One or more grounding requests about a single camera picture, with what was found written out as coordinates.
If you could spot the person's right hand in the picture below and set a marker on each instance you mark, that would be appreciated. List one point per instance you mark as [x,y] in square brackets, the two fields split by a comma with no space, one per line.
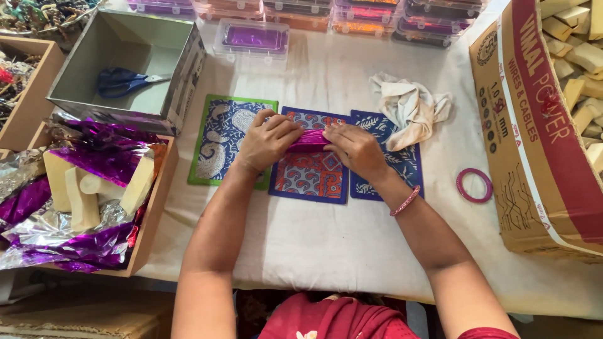
[360,150]

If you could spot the person's left hand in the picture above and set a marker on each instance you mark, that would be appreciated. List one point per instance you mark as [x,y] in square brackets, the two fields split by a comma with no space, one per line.
[264,141]

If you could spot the person's right fingers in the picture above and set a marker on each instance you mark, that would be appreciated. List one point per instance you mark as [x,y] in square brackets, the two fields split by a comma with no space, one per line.
[335,136]

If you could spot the person's left fingers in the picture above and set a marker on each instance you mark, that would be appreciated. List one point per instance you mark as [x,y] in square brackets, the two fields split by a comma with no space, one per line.
[287,132]

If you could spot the purple foil block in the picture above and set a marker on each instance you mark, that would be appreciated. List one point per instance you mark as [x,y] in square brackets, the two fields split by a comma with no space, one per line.
[308,140]

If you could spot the blue bordered orange patterned mat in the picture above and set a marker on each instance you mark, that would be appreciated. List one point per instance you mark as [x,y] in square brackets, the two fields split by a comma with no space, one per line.
[308,179]

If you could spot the green bordered blue paisley mat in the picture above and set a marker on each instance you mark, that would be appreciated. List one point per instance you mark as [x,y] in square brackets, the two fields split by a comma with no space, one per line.
[220,136]

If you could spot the blue white leaf print mat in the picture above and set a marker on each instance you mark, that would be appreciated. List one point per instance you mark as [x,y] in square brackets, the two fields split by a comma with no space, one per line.
[407,165]

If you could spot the crumpled white cloth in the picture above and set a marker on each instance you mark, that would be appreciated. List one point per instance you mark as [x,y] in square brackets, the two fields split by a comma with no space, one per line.
[410,108]

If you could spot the pink glitter wrist bangle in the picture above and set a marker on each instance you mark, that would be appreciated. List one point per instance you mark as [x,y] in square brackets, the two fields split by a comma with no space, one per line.
[407,201]

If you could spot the clear plastic box purple foil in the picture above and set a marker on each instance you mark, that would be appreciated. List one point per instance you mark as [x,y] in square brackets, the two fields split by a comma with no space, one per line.
[254,40]

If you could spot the white tablecloth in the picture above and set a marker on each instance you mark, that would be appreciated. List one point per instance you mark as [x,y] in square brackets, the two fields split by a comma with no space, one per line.
[329,245]

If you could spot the stack of clear plastic boxes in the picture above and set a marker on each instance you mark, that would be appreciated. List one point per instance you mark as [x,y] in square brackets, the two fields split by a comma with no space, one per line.
[358,16]

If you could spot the wooden tray with foil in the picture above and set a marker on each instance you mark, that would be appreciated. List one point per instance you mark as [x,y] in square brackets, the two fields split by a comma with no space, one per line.
[158,212]

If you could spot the pale wooden block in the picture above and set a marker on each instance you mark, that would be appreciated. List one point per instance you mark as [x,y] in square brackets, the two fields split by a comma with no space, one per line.
[84,207]
[137,186]
[57,181]
[101,186]

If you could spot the grey cardboard box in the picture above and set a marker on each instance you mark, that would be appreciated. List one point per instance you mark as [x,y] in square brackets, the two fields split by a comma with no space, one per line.
[136,42]

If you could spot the person's red clothing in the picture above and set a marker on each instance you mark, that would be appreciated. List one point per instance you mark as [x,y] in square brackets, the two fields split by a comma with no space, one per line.
[339,320]

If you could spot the purple foil sheet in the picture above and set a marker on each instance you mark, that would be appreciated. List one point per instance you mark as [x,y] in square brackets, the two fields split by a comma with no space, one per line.
[103,157]

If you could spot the brown red printed cardboard carton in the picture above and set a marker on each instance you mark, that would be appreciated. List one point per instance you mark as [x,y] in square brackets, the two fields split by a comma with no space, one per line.
[532,155]

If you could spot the crumpled silver purple foil pile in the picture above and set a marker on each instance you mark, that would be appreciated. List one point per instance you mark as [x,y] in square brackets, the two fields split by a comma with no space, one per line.
[56,240]

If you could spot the wooden tray with beads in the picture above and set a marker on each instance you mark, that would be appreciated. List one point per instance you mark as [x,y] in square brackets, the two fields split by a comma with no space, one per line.
[33,108]

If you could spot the heap of wooden blocks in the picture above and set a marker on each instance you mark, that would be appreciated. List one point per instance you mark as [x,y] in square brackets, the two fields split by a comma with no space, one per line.
[582,56]

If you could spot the brown cardboard board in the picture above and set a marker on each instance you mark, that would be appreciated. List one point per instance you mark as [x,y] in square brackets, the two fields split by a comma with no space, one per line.
[85,310]

